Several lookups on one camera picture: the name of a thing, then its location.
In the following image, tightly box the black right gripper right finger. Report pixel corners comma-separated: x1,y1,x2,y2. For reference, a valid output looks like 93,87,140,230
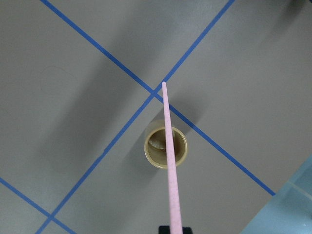
182,227,192,234

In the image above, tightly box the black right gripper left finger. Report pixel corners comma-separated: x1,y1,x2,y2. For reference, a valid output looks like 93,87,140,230
158,226,170,234

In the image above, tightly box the pink chopstick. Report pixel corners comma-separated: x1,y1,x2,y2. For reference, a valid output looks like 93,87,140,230
162,81,182,234

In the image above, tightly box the tan bamboo cup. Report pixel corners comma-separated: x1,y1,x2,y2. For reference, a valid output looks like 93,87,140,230
144,119,188,169

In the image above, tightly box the brown paper table cover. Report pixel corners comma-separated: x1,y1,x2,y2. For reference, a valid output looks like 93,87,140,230
0,0,312,234

